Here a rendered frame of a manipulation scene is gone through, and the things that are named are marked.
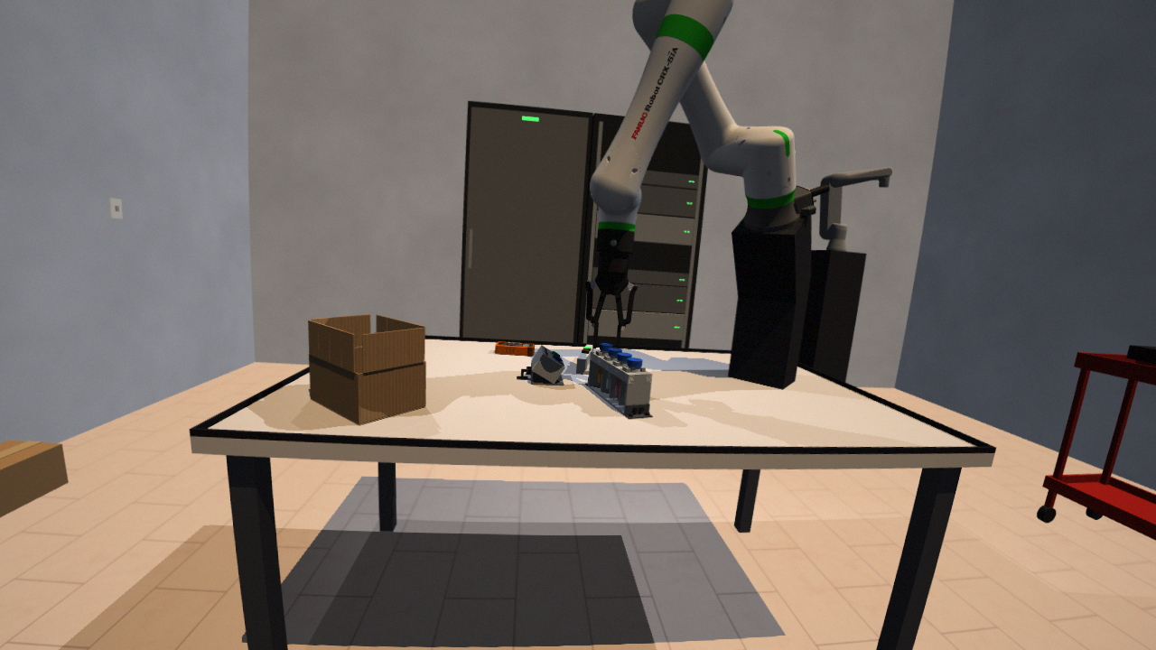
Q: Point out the orange digital multimeter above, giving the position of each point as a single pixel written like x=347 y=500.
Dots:
x=512 y=348

